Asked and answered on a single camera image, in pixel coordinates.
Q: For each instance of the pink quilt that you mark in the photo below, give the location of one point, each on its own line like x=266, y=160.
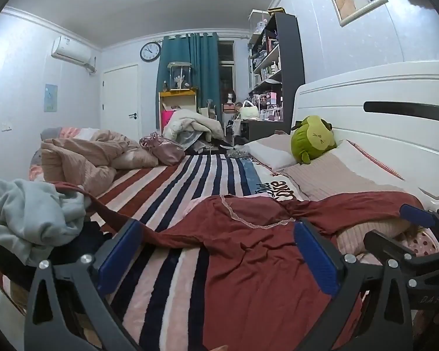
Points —
x=80, y=153

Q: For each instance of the pink polka dot cloth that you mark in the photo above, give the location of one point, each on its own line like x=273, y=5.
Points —
x=420, y=243

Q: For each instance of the window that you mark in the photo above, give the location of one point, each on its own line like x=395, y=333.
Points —
x=226, y=69

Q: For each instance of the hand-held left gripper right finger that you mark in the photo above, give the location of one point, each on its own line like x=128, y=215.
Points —
x=316, y=259

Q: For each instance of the light grey garment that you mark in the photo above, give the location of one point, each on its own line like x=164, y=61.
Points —
x=25, y=212

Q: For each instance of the shiny pink bag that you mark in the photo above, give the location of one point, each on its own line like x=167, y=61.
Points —
x=162, y=148

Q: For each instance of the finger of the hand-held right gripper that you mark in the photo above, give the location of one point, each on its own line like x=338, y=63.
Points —
x=387, y=243
x=417, y=215

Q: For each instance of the red long-sleeved top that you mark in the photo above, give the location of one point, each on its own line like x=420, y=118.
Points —
x=259, y=281

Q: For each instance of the striped plush blanket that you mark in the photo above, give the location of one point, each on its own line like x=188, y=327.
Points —
x=190, y=175

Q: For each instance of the cream bedding pile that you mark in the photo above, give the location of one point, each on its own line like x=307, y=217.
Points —
x=190, y=124

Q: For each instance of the green plush toy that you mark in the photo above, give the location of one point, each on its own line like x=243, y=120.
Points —
x=312, y=139

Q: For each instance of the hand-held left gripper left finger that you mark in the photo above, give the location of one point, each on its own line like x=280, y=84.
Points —
x=120, y=254

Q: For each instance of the glass display case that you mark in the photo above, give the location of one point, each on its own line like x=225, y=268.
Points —
x=179, y=76

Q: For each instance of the round wall clock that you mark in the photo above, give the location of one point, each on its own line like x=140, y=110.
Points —
x=150, y=51

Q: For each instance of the plain white pillow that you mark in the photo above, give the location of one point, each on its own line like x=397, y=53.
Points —
x=270, y=151

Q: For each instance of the white bed headboard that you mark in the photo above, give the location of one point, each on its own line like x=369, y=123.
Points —
x=351, y=106

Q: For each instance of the dark desk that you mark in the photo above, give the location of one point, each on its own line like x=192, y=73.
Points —
x=263, y=129

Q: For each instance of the white pillow with red trim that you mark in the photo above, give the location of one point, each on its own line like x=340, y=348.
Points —
x=366, y=157

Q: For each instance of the white door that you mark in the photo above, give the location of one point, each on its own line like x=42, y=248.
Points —
x=119, y=98

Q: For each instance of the yellow shelf unit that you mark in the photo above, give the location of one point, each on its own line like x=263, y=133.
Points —
x=177, y=94

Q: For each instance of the white air conditioner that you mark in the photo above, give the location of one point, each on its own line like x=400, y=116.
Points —
x=71, y=49

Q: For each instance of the light blue wall poster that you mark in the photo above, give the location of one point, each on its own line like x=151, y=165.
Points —
x=51, y=97

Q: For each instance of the pink ribbed pillow cloth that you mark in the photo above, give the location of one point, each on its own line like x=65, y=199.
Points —
x=333, y=177

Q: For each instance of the teal curtain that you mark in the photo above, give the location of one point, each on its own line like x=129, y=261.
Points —
x=201, y=69

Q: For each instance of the dark bookshelf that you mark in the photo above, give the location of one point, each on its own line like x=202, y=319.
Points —
x=291, y=62

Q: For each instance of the bright pink box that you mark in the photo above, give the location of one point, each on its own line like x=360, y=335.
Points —
x=166, y=119

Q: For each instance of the white handbag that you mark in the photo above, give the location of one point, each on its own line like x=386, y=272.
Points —
x=249, y=110

